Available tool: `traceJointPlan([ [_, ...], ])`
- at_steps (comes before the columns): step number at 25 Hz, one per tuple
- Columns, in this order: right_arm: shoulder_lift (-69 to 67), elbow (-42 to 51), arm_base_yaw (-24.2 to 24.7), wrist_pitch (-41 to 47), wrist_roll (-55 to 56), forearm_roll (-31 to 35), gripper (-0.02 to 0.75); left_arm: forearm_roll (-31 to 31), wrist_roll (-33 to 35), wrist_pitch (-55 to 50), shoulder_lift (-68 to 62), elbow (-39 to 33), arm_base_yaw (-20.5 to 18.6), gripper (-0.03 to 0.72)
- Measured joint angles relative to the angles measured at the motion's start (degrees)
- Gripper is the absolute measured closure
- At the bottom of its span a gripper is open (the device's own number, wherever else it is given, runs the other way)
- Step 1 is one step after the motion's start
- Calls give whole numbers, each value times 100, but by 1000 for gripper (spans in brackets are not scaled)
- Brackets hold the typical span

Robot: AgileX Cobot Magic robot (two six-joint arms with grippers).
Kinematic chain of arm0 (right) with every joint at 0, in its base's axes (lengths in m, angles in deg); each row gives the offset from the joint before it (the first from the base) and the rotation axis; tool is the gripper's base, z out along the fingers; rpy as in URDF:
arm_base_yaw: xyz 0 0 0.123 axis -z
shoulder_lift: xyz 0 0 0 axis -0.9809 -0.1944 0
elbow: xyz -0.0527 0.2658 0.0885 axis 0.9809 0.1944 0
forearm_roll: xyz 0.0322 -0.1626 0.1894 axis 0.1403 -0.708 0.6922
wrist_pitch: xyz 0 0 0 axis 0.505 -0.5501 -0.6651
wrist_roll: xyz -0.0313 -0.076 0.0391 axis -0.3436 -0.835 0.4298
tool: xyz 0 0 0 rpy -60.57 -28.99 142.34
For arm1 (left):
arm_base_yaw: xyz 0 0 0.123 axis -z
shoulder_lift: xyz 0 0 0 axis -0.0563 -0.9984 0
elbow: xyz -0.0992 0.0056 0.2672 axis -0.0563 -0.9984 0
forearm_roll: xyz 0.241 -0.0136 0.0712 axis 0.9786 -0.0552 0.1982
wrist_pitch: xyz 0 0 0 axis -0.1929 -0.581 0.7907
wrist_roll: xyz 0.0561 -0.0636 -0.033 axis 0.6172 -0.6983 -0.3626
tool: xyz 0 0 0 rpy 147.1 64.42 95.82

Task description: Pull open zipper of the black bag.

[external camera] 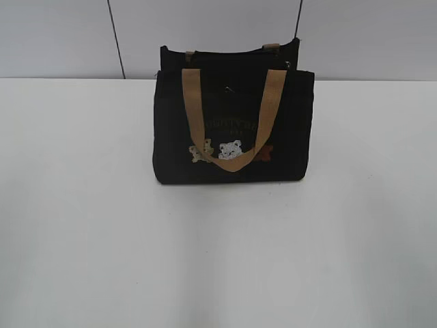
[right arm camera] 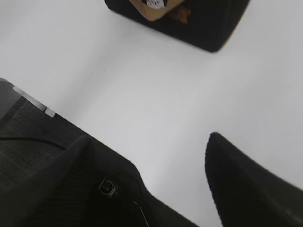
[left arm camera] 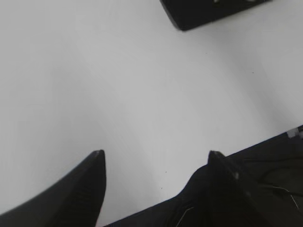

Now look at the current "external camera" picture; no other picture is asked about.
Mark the black canvas tote bag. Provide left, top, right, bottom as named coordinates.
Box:
left=152, top=38, right=315, bottom=185

